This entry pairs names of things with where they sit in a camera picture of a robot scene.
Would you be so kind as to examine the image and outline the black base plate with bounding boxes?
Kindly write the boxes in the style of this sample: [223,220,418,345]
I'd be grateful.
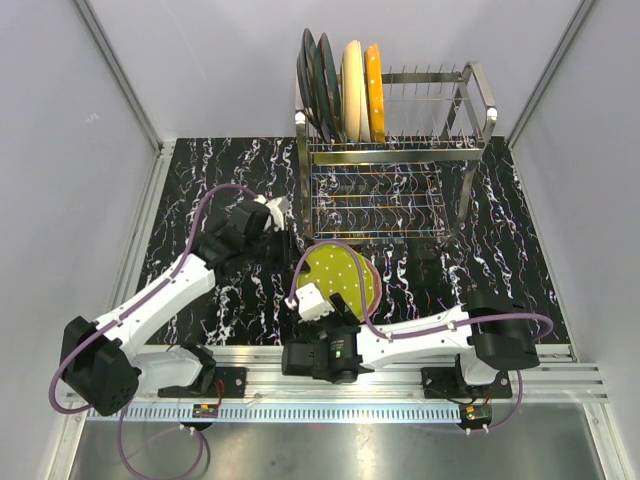
[420,367,513,401]
[157,367,247,399]

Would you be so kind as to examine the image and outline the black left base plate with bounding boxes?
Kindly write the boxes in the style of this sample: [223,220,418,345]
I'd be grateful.
[157,367,247,399]

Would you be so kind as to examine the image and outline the slotted cable duct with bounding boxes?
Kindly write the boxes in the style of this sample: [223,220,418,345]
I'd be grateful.
[87,403,474,425]

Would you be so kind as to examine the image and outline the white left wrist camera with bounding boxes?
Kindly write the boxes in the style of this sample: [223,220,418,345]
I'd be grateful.
[254,195,290,231]

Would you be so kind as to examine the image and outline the aluminium front rail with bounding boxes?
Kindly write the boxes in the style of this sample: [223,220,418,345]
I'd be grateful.
[64,344,609,404]

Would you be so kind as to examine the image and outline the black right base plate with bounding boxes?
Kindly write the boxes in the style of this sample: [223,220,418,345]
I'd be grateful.
[420,367,513,401]

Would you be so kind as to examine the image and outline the dark striped rim plate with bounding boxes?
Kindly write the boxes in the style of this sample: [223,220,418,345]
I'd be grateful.
[296,28,326,140]

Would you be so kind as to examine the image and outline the yellow plate with drawing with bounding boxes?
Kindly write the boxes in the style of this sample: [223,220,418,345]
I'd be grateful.
[341,40,362,143]

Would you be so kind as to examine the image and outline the blue glazed plate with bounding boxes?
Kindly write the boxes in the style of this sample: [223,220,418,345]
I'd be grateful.
[313,32,345,143]

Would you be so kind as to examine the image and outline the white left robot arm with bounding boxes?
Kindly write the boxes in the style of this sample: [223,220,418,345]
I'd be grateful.
[54,197,291,416]

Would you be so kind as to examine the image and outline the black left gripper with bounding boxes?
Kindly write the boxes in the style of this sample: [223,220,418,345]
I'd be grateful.
[244,224,311,275]

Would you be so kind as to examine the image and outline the pink bottom plate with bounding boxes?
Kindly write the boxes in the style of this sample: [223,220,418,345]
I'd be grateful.
[366,260,382,317]

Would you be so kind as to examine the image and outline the yellow wavy plate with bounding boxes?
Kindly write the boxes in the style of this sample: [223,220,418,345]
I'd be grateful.
[293,244,373,323]

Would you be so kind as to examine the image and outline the orange polka dot plate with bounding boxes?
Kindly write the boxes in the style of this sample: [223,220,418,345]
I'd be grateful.
[364,43,386,143]

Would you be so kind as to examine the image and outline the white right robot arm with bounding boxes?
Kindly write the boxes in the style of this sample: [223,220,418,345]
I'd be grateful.
[281,286,540,397]

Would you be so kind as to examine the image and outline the cream plate with bear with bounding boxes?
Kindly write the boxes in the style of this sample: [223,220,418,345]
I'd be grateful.
[359,86,371,143]

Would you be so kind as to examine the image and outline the steel wire dish rack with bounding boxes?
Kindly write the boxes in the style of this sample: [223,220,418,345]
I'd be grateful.
[295,61,498,243]

